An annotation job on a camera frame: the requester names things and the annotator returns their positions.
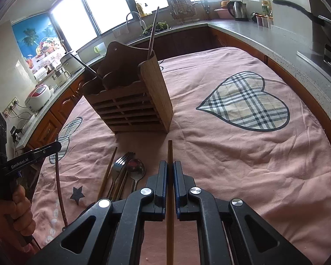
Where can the metal spoon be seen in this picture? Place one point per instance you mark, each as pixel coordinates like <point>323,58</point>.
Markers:
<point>136,168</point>

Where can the beach wall poster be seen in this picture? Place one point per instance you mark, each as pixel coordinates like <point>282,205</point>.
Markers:
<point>35,36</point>

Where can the wooden chopstick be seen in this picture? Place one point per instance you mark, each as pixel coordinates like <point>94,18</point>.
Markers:
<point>170,154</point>
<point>108,171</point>
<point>153,30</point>

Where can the yellow oil bottle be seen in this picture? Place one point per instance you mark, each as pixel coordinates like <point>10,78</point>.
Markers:
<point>266,7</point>

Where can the large white electric cooker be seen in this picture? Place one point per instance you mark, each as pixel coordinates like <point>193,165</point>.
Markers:
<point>69,60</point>

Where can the reddish brown chopstick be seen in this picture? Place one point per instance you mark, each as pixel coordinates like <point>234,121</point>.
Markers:
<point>59,187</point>

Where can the green leafy vegetables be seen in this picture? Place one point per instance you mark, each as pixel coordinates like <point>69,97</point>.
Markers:
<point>157,26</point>

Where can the row of spice jars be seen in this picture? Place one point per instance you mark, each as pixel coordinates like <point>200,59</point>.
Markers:
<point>263,20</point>

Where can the metal dish rack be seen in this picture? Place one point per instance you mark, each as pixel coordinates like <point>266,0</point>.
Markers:
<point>182,8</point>

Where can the knife holder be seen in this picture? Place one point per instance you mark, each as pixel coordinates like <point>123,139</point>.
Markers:
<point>206,7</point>

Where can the pink heart-print tablecloth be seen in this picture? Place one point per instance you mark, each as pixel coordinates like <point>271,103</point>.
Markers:
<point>251,171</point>

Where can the curved sink faucet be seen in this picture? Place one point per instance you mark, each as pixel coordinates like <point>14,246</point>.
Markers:
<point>135,18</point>

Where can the green-lid plastic cup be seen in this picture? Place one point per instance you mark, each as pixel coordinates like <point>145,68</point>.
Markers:
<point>99,48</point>

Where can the grey kitchen countertop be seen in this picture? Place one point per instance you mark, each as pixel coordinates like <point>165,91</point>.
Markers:
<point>264,36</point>

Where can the metal fork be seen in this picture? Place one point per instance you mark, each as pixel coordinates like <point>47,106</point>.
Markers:
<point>128,157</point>
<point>117,168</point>

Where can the person's left hand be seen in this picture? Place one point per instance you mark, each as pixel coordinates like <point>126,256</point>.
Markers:
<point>16,209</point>

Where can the wall power outlets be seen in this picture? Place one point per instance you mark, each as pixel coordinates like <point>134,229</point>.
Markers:
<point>11,106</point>

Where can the small white electric pot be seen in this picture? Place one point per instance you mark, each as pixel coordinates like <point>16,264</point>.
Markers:
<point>59,77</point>

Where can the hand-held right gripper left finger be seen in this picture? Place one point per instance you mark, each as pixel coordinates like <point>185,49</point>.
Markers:
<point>161,176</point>

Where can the kitchen window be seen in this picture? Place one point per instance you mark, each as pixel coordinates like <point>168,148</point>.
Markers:
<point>113,2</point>

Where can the pink plastic basin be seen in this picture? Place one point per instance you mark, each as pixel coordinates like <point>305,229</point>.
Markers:
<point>222,13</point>

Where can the dark chopstick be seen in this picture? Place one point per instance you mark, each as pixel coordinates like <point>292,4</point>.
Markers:
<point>84,65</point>

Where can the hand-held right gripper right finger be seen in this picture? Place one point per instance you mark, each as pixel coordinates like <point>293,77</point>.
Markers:
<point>179,176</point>

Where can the white pink rice cooker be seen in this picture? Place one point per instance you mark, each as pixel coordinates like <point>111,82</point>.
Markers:
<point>37,98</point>

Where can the steel electric kettle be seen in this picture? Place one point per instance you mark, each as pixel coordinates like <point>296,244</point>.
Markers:
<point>237,10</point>

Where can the black plug adapter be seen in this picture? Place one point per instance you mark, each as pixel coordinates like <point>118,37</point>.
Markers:
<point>16,135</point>

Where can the paper towel roll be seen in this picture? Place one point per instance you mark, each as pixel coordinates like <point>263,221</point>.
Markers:
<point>40,73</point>

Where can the wooden utensil holder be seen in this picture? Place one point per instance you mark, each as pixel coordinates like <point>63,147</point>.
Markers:
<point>132,107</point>

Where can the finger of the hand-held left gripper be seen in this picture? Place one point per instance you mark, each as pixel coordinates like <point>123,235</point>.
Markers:
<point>48,148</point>

